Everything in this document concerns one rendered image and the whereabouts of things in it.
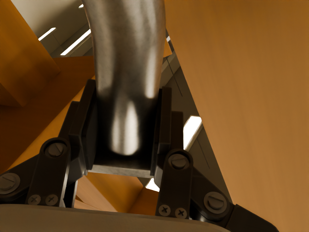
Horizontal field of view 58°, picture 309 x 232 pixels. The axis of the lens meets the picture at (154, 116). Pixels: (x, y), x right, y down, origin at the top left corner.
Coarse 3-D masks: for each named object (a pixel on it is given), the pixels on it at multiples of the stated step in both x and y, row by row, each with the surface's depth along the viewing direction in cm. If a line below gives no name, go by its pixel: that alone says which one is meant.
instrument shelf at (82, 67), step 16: (64, 64) 47; (80, 64) 45; (64, 80) 43; (80, 80) 40; (48, 96) 41; (64, 96) 39; (80, 96) 38; (0, 112) 43; (16, 112) 41; (32, 112) 39; (48, 112) 37; (64, 112) 36; (0, 128) 39; (16, 128) 37; (32, 128) 36; (48, 128) 35; (0, 144) 36; (16, 144) 34; (32, 144) 33; (0, 160) 33; (16, 160) 32
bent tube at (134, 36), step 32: (96, 0) 9; (128, 0) 9; (160, 0) 10; (96, 32) 10; (128, 32) 10; (160, 32) 10; (96, 64) 12; (128, 64) 11; (160, 64) 12; (128, 96) 12; (128, 128) 13; (96, 160) 15; (128, 160) 15
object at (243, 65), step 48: (0, 0) 37; (192, 0) 15; (240, 0) 14; (288, 0) 13; (0, 48) 38; (192, 48) 18; (240, 48) 16; (288, 48) 15; (0, 96) 42; (192, 96) 21; (240, 96) 19; (288, 96) 17; (240, 144) 23; (288, 144) 20; (96, 192) 57; (240, 192) 28; (288, 192) 24
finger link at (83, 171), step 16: (96, 96) 14; (80, 112) 13; (96, 112) 14; (64, 128) 13; (80, 128) 12; (96, 128) 14; (80, 144) 12; (96, 144) 15; (32, 160) 12; (80, 160) 12; (0, 176) 11; (16, 176) 11; (80, 176) 13; (0, 192) 11; (16, 192) 11
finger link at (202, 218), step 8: (232, 208) 11; (240, 208) 11; (200, 216) 11; (232, 216) 11; (240, 216) 11; (248, 216) 11; (256, 216) 11; (216, 224) 11; (224, 224) 11; (232, 224) 11; (240, 224) 11; (248, 224) 11; (256, 224) 11; (264, 224) 11; (272, 224) 11
